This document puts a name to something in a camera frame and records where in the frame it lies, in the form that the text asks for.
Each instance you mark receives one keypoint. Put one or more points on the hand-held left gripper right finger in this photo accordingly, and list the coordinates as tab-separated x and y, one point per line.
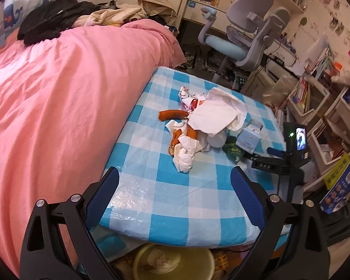
248	199

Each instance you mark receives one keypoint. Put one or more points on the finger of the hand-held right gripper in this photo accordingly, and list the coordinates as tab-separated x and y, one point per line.
276	152

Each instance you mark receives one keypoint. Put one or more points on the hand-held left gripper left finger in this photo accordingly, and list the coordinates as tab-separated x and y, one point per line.
105	194

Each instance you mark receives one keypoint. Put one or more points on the clear plastic bottle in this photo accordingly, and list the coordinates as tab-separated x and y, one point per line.
217	141

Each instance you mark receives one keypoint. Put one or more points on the large white tissue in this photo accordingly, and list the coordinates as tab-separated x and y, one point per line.
210	116

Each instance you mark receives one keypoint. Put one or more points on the light blue carton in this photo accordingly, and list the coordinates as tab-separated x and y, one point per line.
248	138

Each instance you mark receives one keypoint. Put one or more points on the green wrapper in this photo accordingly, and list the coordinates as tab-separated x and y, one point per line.
233	151

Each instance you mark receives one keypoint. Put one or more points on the blue cardboard box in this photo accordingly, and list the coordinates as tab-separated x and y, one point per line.
338	189

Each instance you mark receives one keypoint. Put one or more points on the row of books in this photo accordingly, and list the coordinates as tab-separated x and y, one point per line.
302	94

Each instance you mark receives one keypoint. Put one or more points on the clear plastic bag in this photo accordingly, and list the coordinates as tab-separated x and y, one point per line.
280	89

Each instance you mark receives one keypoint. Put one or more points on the blue white checkered tablecloth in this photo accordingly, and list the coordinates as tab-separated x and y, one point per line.
169	198

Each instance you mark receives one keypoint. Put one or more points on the white storage rack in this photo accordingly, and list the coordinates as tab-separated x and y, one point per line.
318	93

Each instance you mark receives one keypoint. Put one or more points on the crumpled white tissue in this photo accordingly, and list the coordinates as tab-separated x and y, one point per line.
183	157

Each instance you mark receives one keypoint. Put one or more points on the yellow bucket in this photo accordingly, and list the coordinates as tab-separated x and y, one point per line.
198	261

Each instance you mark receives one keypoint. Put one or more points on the short sausage piece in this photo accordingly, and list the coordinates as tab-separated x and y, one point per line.
176	135
192	132

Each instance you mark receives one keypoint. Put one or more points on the white tissue wad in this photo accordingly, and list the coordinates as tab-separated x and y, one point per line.
163	259

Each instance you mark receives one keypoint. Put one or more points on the pink blanket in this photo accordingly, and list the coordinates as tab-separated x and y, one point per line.
61	108

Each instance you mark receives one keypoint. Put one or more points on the red white snack wrapper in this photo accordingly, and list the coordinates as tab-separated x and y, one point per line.
189	100

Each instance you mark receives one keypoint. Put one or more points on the long sausage piece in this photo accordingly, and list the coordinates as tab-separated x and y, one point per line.
172	114

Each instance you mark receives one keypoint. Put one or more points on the grey blue office chair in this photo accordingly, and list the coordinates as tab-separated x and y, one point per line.
245	26

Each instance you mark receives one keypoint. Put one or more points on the beige clothing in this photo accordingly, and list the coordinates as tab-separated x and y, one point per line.
113	14

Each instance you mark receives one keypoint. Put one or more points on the black clothing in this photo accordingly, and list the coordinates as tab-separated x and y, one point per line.
52	20

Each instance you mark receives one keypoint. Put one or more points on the tan cloth bag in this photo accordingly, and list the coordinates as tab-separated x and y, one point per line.
154	5

